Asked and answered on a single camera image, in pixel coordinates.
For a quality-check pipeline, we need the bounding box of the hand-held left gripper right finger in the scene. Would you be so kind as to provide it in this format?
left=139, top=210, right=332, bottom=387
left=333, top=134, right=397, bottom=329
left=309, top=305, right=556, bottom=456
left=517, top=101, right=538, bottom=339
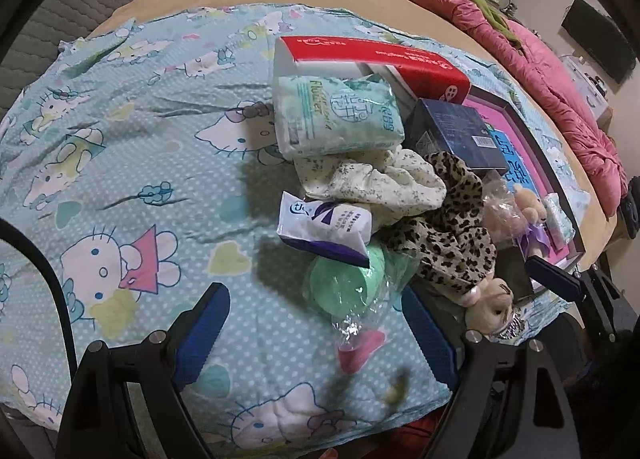
left=400, top=284, right=583, bottom=459

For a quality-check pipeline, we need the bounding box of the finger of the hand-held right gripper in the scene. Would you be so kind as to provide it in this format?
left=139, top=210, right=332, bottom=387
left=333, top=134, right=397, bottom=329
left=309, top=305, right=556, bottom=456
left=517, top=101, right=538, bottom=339
left=525, top=255, right=587, bottom=302

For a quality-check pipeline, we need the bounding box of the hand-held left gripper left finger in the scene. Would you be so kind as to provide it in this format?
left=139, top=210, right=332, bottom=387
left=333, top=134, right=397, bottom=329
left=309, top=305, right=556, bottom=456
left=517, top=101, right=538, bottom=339
left=57, top=281, right=232, bottom=459

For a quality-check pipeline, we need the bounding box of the beige plush bear with crown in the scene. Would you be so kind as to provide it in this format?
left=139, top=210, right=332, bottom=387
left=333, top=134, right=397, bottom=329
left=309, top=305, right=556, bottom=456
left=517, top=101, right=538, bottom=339
left=462, top=276, right=531, bottom=340

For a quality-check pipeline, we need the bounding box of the dark framed tray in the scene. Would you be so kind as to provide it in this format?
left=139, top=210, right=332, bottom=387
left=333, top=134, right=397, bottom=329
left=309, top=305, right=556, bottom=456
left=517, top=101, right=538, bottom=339
left=462, top=84, right=586, bottom=297

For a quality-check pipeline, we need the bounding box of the leopard print cloth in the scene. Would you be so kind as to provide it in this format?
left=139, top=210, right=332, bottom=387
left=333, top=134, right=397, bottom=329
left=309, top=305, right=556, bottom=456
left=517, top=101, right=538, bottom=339
left=380, top=152, right=498, bottom=292

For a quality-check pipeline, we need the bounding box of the white and purple tissue pack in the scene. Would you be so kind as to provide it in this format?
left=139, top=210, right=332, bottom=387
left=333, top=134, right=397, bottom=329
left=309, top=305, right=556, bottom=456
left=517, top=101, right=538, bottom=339
left=276, top=190, right=373, bottom=268

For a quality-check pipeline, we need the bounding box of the pink and blue book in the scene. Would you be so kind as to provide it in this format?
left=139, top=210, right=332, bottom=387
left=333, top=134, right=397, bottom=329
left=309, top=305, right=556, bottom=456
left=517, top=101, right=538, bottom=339
left=465, top=94, right=571, bottom=260

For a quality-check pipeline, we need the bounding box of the floral white cloth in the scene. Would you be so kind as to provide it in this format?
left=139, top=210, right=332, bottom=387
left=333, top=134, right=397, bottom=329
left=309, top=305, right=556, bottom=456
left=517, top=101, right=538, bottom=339
left=292, top=146, right=448, bottom=230

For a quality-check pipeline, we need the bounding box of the dark blue box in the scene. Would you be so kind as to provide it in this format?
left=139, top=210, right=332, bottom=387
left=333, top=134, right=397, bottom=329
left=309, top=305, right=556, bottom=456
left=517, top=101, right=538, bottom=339
left=405, top=98, right=511, bottom=175

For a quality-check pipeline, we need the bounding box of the pink quilt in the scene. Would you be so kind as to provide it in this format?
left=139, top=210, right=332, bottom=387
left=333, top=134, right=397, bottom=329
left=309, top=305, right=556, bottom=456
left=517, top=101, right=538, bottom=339
left=397, top=0, right=630, bottom=217

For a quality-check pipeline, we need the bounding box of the white drawer cabinet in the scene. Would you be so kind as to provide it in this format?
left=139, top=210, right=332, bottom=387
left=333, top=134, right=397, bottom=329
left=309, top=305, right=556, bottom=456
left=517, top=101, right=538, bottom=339
left=560, top=54, right=613, bottom=130

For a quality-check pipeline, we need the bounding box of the cat print blue blanket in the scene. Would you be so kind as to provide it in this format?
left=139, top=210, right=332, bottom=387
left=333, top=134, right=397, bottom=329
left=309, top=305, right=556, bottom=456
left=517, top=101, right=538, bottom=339
left=0, top=2, right=591, bottom=445

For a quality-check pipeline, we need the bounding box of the large green tissue pack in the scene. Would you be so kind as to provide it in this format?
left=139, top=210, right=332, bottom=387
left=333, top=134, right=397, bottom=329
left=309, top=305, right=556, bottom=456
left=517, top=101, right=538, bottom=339
left=272, top=74, right=405, bottom=158

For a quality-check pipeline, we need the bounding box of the red and white box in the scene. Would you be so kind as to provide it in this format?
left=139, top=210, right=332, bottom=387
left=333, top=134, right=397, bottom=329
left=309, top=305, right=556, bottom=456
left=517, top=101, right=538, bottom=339
left=272, top=36, right=472, bottom=105

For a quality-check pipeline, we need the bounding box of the grey quilted headboard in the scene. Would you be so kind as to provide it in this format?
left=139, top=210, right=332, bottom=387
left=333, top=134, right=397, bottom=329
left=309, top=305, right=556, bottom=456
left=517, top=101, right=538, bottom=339
left=0, top=0, right=176, bottom=115

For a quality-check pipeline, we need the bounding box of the black cable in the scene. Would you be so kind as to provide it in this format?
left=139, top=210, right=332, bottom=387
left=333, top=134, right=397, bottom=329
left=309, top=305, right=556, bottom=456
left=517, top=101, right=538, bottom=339
left=0, top=219, right=81, bottom=375

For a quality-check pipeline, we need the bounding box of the black wall television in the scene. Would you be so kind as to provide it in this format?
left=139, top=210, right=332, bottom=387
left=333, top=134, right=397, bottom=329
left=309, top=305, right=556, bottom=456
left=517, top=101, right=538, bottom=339
left=560, top=0, right=637, bottom=86

